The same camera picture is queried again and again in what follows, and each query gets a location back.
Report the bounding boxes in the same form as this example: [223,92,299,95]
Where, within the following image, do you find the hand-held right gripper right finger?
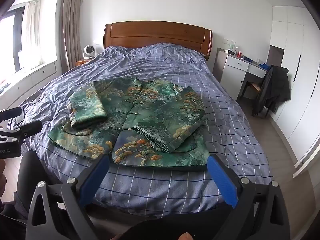
[207,154,290,240]

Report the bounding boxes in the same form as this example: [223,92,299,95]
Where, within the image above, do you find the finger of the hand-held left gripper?
[0,120,43,143]
[0,107,24,122]

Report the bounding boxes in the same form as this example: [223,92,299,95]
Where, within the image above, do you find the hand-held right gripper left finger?
[25,154,110,240]

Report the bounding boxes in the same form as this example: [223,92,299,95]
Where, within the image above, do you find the green printed padded jacket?
[48,76,210,172]

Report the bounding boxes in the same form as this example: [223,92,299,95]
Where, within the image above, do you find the person's left hand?
[0,159,7,198]

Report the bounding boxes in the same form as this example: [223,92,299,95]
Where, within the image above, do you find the person's black pants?
[0,150,60,240]

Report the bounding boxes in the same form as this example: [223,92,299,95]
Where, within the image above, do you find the white window bench cabinet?
[0,61,59,110]

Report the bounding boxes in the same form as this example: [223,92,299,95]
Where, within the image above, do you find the bed with blue checked duvet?
[21,43,273,212]

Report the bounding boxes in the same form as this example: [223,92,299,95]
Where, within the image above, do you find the window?
[0,5,25,85]

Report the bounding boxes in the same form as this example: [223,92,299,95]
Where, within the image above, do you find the sheer white curtain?
[21,1,42,68]

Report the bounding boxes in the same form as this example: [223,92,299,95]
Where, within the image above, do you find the small white fan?
[83,44,95,60]

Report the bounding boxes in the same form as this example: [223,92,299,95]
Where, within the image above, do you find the wooden chair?
[241,80,263,100]

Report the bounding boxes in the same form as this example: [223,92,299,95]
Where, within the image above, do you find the brown curtain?
[61,0,84,73]

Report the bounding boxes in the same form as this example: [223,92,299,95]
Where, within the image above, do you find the white desk with drawers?
[220,50,269,100]

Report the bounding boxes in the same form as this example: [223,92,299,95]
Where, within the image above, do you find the chair with dark coat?
[252,65,292,117]

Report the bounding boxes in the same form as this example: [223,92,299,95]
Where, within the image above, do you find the white wardrobe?
[265,5,320,165]

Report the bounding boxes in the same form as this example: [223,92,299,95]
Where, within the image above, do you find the wooden bed headboard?
[103,21,213,62]

